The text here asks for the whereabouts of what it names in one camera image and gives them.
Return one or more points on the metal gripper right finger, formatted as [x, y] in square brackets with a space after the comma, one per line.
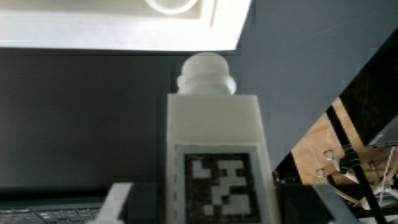
[337, 206]

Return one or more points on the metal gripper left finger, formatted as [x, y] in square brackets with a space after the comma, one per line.
[115, 204]

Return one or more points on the white leg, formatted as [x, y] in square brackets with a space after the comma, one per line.
[220, 183]

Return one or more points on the white square table top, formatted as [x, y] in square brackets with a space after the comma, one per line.
[149, 25]

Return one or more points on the laptop keyboard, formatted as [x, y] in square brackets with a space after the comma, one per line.
[54, 216]

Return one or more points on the wooden frame in background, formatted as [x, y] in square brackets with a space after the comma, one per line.
[319, 156]

